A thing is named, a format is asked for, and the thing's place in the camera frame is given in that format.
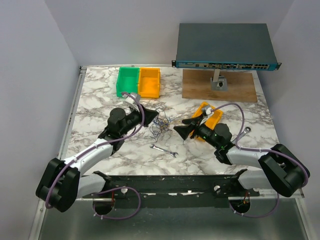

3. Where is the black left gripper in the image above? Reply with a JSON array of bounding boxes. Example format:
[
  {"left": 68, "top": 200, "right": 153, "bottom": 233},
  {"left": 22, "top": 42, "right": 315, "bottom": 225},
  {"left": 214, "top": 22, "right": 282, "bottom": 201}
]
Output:
[{"left": 120, "top": 103, "right": 158, "bottom": 136}]

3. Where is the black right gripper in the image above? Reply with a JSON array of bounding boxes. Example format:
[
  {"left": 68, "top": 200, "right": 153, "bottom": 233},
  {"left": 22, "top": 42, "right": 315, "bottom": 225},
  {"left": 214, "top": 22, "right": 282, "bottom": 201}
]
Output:
[{"left": 174, "top": 114, "right": 221, "bottom": 149}]

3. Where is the coloured wire bundle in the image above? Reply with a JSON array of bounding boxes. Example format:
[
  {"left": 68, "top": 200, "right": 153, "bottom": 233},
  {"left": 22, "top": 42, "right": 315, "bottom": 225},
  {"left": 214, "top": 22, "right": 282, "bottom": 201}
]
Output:
[{"left": 148, "top": 107, "right": 191, "bottom": 140}]

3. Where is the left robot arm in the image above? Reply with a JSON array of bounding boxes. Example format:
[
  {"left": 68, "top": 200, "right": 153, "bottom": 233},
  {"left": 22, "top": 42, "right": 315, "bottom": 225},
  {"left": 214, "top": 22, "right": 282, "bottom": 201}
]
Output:
[{"left": 35, "top": 107, "right": 159, "bottom": 213}]

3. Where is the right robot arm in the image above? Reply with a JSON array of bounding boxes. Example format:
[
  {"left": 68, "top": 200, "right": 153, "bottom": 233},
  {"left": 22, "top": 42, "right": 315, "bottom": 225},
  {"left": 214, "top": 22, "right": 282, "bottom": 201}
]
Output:
[{"left": 174, "top": 115, "right": 310, "bottom": 197}]

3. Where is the loose yellow plastic bin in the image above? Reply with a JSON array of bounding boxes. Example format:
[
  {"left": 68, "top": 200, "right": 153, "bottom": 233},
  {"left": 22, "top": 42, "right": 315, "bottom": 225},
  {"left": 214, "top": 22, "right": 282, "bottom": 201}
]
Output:
[{"left": 192, "top": 101, "right": 223, "bottom": 130}]

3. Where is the small silver open-end wrench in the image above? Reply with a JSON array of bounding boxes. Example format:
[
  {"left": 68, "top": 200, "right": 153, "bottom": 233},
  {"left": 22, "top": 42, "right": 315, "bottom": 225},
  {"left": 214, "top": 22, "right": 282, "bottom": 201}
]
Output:
[{"left": 149, "top": 144, "right": 178, "bottom": 158}]

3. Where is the orange plastic bin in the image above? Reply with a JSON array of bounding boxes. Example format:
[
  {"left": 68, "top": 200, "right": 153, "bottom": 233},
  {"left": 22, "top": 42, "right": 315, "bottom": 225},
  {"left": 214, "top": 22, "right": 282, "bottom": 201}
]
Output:
[{"left": 137, "top": 67, "right": 161, "bottom": 99}]

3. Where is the green plastic bin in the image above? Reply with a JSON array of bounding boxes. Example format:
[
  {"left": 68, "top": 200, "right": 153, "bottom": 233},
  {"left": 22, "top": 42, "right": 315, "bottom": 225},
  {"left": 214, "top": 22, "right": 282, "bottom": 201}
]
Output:
[{"left": 116, "top": 66, "right": 140, "bottom": 98}]

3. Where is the silver ratchet wrench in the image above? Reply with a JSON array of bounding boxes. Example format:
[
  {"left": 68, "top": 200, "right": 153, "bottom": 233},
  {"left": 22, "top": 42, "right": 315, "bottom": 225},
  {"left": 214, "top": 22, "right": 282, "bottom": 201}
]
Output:
[{"left": 238, "top": 126, "right": 252, "bottom": 140}]

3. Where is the wooden base board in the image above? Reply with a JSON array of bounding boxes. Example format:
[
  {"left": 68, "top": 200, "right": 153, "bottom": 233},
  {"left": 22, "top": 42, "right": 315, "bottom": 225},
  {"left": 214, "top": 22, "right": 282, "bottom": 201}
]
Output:
[{"left": 182, "top": 69, "right": 258, "bottom": 103}]

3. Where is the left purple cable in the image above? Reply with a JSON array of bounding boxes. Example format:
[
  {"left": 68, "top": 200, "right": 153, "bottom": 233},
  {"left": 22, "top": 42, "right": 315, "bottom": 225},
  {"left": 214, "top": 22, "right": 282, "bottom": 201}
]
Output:
[{"left": 44, "top": 91, "right": 146, "bottom": 221}]

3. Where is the purple cable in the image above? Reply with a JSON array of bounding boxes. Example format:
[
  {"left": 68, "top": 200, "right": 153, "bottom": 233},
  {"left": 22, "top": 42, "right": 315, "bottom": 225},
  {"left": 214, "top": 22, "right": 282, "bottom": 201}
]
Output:
[
  {"left": 207, "top": 102, "right": 310, "bottom": 218},
  {"left": 44, "top": 91, "right": 146, "bottom": 221}
]

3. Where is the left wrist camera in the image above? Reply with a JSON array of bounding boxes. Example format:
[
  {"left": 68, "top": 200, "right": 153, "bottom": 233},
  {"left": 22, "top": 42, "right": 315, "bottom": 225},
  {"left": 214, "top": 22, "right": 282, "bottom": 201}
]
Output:
[{"left": 122, "top": 92, "right": 141, "bottom": 112}]

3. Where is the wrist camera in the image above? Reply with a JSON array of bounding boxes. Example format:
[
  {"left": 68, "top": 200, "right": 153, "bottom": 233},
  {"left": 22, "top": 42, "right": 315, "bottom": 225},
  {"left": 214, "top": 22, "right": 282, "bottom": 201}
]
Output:
[
  {"left": 122, "top": 92, "right": 141, "bottom": 112},
  {"left": 201, "top": 105, "right": 214, "bottom": 118}
]

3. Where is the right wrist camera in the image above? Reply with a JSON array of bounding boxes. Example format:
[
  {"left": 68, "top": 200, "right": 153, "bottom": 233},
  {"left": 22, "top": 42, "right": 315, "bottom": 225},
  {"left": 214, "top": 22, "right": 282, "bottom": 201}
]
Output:
[{"left": 201, "top": 105, "right": 214, "bottom": 118}]

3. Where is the grey switch stand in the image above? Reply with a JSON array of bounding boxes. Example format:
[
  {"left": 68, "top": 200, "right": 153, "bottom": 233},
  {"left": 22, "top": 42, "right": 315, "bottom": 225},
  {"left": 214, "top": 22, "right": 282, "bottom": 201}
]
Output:
[{"left": 210, "top": 69, "right": 228, "bottom": 92}]

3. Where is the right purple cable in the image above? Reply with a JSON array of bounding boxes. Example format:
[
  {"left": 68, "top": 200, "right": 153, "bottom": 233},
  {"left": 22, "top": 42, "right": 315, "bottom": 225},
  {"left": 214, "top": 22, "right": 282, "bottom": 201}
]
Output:
[{"left": 207, "top": 102, "right": 310, "bottom": 218}]

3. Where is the black mounting rail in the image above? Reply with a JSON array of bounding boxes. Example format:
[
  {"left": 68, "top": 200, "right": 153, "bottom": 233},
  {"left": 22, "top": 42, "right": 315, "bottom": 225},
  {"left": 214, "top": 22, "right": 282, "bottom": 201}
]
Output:
[{"left": 78, "top": 170, "right": 260, "bottom": 209}]

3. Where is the blue network switch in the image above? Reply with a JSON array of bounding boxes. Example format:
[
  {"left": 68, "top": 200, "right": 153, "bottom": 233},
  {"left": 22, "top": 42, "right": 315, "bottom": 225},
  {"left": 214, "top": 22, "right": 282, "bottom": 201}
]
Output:
[{"left": 171, "top": 23, "right": 282, "bottom": 71}]

